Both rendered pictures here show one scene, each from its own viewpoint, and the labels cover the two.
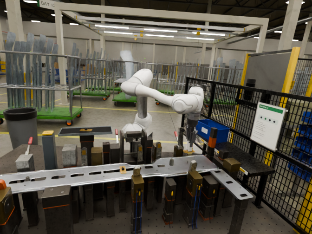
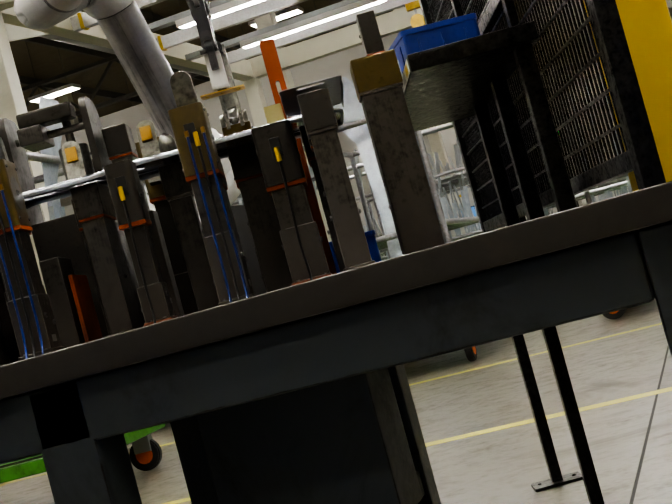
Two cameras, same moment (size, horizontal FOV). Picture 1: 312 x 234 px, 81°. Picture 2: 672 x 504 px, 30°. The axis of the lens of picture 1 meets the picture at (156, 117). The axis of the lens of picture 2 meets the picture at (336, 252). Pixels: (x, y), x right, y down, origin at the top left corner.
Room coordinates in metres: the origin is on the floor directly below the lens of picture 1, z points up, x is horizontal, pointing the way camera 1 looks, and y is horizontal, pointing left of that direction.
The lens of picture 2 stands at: (-0.98, -1.10, 0.68)
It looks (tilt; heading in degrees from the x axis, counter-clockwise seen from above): 2 degrees up; 18
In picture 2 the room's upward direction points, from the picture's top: 15 degrees counter-clockwise
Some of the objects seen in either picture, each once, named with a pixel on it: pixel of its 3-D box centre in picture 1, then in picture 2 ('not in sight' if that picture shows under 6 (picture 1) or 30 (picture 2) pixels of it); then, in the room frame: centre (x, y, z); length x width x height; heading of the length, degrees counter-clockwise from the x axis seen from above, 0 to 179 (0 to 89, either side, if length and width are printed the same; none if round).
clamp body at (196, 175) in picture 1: (192, 199); (212, 208); (0.96, -0.27, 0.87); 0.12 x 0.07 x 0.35; 18
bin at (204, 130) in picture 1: (211, 130); (433, 67); (1.68, -0.54, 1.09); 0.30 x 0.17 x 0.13; 25
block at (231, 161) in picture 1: (227, 183); (398, 157); (1.15, -0.55, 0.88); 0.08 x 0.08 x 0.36; 18
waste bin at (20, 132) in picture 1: (23, 128); not in sight; (3.18, 2.47, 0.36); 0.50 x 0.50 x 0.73
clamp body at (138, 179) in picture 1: (137, 205); (16, 263); (0.88, 0.07, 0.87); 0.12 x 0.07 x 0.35; 18
